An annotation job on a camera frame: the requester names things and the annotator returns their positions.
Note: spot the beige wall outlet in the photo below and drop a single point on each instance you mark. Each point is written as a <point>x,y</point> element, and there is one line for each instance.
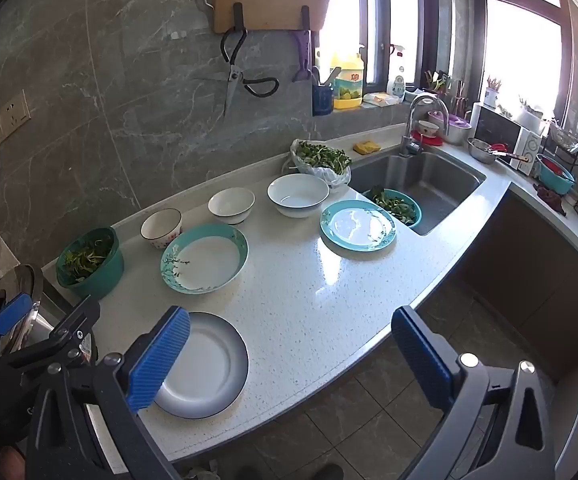
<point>14,112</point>

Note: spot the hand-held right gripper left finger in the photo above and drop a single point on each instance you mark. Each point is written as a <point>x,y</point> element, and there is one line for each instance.
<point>161,360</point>

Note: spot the small white red bowl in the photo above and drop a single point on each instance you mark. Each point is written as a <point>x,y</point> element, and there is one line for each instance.
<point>429,128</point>

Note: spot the steel rice cooker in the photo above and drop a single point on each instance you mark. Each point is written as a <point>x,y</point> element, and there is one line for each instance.
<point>19,282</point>

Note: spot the teal colander of greens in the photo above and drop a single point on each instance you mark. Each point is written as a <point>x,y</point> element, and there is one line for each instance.
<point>394,205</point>

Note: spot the steel sink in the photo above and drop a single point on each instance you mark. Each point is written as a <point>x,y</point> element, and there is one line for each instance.
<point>439,180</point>

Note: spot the white cup of sticks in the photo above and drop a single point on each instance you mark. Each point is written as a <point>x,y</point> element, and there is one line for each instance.
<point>491,96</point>

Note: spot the black wall hook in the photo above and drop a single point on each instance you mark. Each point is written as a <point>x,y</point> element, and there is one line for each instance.
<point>305,17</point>
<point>239,15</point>

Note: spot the white spray bottle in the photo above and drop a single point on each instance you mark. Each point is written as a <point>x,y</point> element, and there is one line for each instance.
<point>397,85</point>

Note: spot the plastic bag of greens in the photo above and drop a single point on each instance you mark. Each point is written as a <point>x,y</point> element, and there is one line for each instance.
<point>319,157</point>

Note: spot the purple peeler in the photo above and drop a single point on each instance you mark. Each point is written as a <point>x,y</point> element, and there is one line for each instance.
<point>301,55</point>

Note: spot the white bowl red flower print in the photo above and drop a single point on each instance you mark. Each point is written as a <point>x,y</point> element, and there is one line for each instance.
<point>161,225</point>

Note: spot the green bowl of greens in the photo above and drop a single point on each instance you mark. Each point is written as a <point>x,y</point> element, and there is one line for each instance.
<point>99,275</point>

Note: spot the yellow detergent bottle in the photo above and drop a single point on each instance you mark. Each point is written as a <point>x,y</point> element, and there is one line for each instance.
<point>349,85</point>

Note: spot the window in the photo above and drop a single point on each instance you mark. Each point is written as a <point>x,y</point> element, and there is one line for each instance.
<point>514,45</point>

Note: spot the person's left hand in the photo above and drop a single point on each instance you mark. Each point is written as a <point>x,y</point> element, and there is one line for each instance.
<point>9,462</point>

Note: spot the yellow sponge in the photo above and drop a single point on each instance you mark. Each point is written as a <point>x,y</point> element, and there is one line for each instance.
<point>366,146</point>

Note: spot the teal floral deep plate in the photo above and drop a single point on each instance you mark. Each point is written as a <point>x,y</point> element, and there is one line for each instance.
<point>209,260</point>

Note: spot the blue utensil cup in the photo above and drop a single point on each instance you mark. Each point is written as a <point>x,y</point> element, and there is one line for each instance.
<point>322,102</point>

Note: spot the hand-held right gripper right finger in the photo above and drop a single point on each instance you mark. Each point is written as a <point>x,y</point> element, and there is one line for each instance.
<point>421,360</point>

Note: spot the brown base cabinet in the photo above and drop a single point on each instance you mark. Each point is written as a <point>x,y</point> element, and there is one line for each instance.
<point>529,270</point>

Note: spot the large white bowl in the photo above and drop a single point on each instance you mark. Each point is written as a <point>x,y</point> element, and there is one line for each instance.
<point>296,195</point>

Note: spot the white wipes packet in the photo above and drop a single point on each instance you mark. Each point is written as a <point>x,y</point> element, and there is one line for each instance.
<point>381,100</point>

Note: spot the teal basin red strainer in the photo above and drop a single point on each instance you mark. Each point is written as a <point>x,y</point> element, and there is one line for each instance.
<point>555,174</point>

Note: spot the dark red cloth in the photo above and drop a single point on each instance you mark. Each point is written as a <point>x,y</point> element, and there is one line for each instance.
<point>549,198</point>

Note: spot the white microwave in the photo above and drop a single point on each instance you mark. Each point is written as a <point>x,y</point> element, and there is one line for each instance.
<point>499,132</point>

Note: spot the chrome faucet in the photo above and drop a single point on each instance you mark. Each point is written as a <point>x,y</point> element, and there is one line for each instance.
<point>411,147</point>

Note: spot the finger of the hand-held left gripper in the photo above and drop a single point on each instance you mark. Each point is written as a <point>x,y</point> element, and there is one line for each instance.
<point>11,312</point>
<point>76,322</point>

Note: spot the dark shoe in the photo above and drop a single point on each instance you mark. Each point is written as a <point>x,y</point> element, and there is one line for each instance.
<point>326,471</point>

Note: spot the purple lidded container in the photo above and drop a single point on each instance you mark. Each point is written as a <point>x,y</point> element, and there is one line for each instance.
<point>456,128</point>

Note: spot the steel mixing bowl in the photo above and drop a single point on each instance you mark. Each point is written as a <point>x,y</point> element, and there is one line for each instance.
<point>481,152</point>

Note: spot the white plate dark rim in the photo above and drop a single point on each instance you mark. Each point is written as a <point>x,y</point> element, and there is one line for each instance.
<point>209,360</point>

